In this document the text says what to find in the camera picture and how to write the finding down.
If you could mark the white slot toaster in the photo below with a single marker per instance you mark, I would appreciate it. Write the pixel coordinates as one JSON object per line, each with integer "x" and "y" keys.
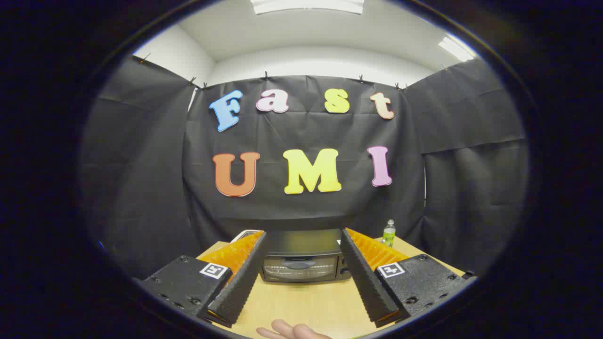
{"x": 245, "y": 232}

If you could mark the green drink bottle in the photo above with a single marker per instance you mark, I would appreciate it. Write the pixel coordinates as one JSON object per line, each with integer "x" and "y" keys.
{"x": 389, "y": 234}

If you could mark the black toaster oven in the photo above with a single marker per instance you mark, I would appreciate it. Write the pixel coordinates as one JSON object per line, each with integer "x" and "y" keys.
{"x": 301, "y": 254}

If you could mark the black backdrop cloth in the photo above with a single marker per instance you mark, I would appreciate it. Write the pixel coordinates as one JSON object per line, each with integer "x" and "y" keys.
{"x": 282, "y": 136}

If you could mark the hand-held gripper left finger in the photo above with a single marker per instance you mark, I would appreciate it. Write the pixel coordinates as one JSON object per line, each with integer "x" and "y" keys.
{"x": 240, "y": 282}

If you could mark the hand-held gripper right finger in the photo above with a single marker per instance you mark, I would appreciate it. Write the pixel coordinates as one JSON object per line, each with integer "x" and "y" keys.
{"x": 362, "y": 278}

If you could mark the ceiling light panel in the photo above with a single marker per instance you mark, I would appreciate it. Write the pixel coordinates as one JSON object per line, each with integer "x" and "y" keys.
{"x": 454, "y": 48}
{"x": 306, "y": 5}

